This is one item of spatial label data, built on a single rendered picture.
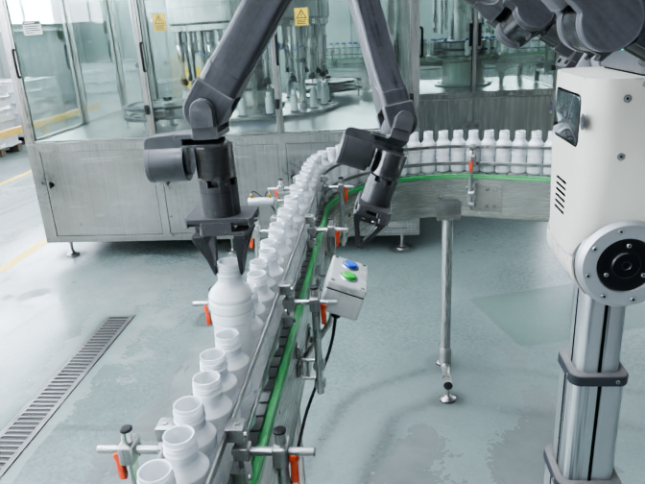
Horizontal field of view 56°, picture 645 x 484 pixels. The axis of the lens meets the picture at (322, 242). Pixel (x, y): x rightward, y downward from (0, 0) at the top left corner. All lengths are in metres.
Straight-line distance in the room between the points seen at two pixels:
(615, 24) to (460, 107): 5.31
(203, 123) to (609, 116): 0.62
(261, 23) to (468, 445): 2.05
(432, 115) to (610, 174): 5.11
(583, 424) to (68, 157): 4.06
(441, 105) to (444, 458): 4.19
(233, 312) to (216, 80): 0.35
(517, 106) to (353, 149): 5.17
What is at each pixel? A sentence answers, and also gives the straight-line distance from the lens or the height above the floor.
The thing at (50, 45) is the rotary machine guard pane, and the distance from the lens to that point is 4.73.
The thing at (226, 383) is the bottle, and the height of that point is 1.13.
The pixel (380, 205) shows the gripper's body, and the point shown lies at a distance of 1.16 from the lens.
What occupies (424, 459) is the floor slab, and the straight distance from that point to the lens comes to 2.52.
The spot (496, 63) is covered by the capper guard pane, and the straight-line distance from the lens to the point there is 6.18.
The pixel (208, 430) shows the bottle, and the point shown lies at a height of 1.13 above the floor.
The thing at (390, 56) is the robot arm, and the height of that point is 1.53.
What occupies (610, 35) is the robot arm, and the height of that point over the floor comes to 1.57.
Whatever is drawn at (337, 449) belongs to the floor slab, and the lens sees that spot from 2.56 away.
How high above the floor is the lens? 1.60
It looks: 20 degrees down
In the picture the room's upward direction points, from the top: 3 degrees counter-clockwise
